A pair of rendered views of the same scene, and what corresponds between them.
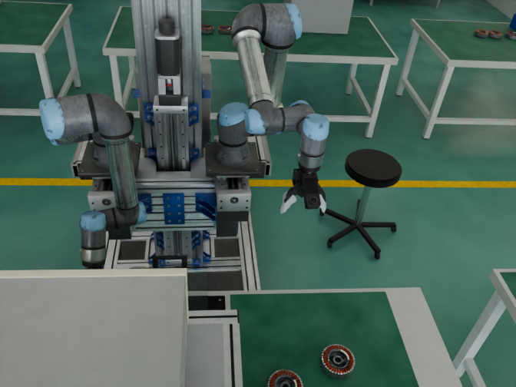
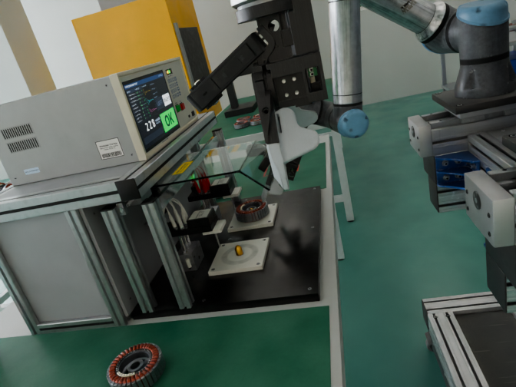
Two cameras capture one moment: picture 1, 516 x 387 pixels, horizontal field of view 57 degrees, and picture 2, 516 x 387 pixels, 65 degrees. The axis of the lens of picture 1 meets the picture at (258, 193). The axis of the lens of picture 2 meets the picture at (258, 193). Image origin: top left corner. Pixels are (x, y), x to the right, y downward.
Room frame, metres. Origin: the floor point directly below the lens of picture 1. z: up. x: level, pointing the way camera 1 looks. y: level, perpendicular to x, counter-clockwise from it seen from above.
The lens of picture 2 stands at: (1.33, -0.64, 1.32)
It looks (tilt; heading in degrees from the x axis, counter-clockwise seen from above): 21 degrees down; 112
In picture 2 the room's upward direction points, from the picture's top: 15 degrees counter-clockwise
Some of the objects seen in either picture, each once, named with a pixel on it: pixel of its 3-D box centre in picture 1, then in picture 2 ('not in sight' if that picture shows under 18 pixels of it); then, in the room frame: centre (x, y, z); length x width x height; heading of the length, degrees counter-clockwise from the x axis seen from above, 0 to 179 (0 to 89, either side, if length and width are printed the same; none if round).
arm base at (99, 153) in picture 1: (109, 147); (484, 73); (1.56, 0.61, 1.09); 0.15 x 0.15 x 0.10
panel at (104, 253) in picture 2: not in sight; (157, 205); (0.61, 0.34, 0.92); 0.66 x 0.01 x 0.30; 98
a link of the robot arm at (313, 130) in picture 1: (314, 134); not in sight; (1.21, -0.15, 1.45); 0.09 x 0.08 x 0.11; 17
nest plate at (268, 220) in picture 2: not in sight; (253, 216); (0.85, 0.50, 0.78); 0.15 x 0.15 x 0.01; 8
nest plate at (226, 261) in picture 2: not in sight; (239, 256); (0.88, 0.26, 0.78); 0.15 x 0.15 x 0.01; 8
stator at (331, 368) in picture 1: (337, 361); not in sight; (0.90, -0.32, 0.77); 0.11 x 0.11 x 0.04
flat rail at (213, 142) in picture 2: not in sight; (193, 164); (0.77, 0.36, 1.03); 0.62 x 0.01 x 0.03; 98
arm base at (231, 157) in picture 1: (232, 146); not in sight; (1.64, 0.12, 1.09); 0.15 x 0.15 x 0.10
